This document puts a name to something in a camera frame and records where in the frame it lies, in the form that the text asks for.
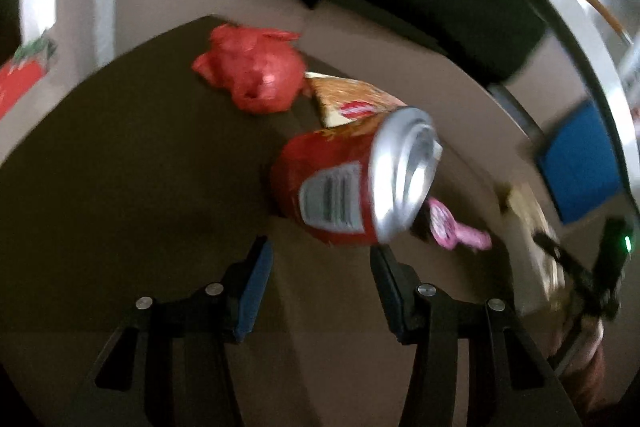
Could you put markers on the pink small wrapper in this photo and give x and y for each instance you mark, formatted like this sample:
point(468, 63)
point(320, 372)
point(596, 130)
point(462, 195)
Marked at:
point(449, 233)

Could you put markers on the red floor mat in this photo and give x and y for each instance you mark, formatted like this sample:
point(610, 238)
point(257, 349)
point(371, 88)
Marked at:
point(29, 64)

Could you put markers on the person's right hand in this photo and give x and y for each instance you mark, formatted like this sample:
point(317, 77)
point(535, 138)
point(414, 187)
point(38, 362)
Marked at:
point(577, 357)

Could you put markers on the red plastic bag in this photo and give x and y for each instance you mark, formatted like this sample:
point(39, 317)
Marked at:
point(258, 67)

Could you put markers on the red herbal tea can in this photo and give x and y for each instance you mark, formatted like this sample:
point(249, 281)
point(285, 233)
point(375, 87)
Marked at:
point(360, 183)

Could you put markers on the yellow snack wrapper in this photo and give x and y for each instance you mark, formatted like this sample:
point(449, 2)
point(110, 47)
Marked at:
point(538, 279)

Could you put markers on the noodle packet wrapper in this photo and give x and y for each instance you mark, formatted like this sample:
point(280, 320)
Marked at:
point(344, 100)

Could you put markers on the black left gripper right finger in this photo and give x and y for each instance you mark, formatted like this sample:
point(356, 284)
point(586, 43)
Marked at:
point(510, 382)

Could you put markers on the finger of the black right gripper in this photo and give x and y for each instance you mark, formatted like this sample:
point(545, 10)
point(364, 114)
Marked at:
point(569, 264)

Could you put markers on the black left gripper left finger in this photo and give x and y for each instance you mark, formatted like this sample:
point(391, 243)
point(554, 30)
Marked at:
point(167, 365)

